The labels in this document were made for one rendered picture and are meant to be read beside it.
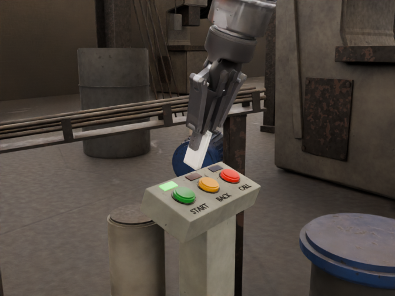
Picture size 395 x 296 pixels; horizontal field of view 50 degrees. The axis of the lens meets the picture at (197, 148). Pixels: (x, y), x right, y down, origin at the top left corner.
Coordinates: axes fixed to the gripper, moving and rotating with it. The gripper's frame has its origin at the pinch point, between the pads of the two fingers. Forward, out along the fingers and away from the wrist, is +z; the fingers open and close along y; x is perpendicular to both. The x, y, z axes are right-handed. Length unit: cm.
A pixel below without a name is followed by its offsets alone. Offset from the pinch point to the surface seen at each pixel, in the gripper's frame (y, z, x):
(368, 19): -232, -17, -51
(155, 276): -2.4, 32.5, -1.8
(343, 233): -40.0, 20.4, 21.6
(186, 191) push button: -0.2, 8.8, 0.4
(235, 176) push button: -14.5, 8.9, 1.7
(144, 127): -19.5, 13.7, -28.8
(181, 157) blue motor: -134, 85, -92
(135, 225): 0.8, 22.0, -7.9
